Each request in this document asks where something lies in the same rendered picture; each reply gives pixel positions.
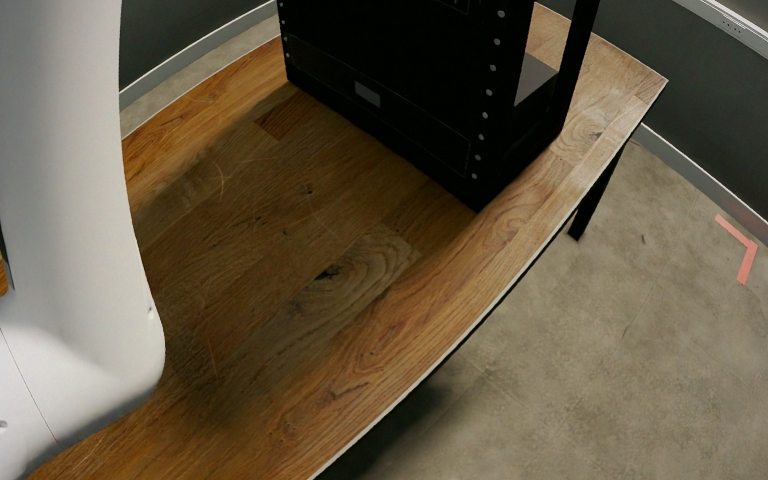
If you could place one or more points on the black server rack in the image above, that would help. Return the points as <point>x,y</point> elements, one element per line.
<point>436,86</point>

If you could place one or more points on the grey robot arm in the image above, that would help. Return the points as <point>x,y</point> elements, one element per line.
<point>78,314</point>

